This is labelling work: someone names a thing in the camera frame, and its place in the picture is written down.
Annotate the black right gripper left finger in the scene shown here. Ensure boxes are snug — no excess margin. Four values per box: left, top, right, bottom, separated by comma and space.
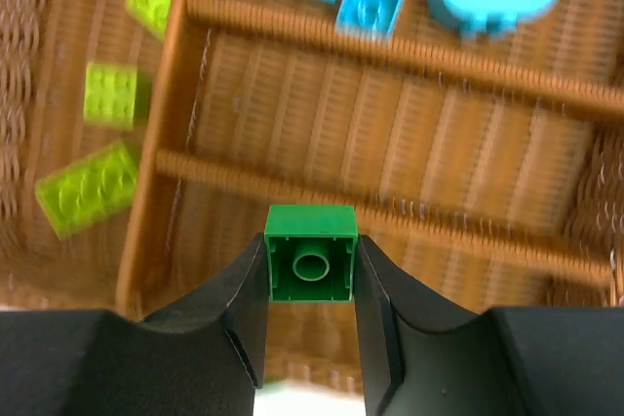
1, 236, 268, 415

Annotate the small cyan lego brick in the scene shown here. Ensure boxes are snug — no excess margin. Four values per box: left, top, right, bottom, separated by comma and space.
335, 0, 404, 39

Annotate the small green lego cube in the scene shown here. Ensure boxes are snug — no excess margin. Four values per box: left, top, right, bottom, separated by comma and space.
264, 205, 359, 303

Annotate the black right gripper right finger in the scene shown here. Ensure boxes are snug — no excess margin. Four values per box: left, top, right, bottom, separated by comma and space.
354, 236, 623, 416

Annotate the brown wicker divided basket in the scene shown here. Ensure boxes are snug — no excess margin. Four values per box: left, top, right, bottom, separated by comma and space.
0, 0, 624, 396

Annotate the lime green lego brick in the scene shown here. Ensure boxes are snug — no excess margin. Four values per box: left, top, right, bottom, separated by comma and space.
35, 140, 140, 239

